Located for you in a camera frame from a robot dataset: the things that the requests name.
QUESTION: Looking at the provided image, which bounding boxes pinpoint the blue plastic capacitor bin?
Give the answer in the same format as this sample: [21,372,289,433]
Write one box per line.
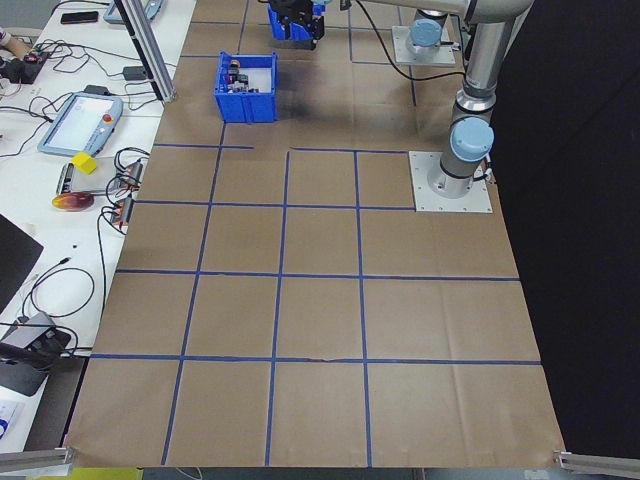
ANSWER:
[266,3,316,49]

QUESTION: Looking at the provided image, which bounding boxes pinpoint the blue plastic button bin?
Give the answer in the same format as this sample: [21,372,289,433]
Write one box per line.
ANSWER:
[213,49,279,125]

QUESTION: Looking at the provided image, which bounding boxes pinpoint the bystander forearm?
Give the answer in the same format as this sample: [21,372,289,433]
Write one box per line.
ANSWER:
[0,27,32,59]

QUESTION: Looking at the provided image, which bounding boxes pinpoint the light blue teach pendant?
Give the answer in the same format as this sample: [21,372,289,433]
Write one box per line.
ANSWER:
[37,91,125,159]
[102,0,169,26]

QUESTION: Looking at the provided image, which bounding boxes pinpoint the black smartphone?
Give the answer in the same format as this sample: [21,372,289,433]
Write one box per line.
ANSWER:
[59,10,100,25]

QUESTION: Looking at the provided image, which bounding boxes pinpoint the gray usb hub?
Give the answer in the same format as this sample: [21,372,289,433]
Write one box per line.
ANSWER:
[114,159,146,189]
[107,197,134,231]

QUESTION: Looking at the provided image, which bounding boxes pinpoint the yellow cube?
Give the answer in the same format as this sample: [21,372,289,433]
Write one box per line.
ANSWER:
[69,152,98,175]

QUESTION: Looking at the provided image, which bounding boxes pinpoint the gray metal tray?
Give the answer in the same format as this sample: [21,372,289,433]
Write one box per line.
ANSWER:
[54,162,114,196]

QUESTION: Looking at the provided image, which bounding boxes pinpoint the red yellow fruit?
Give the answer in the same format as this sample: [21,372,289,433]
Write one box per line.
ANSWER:
[51,193,95,212]

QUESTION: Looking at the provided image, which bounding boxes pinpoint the black laptop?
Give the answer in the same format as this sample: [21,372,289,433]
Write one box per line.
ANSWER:
[0,213,45,314]

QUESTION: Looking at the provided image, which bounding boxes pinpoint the gray docking hub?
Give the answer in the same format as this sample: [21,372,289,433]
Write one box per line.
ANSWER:
[0,312,71,359]

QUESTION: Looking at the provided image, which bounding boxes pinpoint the dark gray stand base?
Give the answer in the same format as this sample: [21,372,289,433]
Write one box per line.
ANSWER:
[0,349,49,399]

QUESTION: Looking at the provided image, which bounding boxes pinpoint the white printed paper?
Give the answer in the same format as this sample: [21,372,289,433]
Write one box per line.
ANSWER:
[0,399,26,441]

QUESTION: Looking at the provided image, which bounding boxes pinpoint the aluminium profile bar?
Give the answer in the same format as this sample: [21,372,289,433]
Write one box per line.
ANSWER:
[0,446,76,471]
[552,449,640,474]

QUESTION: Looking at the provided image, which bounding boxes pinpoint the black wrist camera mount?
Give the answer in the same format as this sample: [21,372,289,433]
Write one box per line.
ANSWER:
[308,12,327,52]

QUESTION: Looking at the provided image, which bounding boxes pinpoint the white square base plate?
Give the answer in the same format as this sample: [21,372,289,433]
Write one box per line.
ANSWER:
[407,149,494,214]
[391,24,457,67]

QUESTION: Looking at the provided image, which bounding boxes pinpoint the aluminium profile post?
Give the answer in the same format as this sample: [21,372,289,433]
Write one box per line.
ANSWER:
[112,0,176,104]

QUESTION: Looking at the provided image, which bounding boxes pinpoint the electronics board with wires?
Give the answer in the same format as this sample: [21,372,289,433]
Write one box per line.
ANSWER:
[0,47,51,85]

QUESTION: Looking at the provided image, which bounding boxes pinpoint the black desk cable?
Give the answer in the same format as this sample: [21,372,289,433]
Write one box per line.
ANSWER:
[96,207,112,306]
[19,257,97,321]

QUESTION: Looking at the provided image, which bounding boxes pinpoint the black frame cover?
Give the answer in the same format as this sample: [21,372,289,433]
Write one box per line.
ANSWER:
[462,0,640,464]

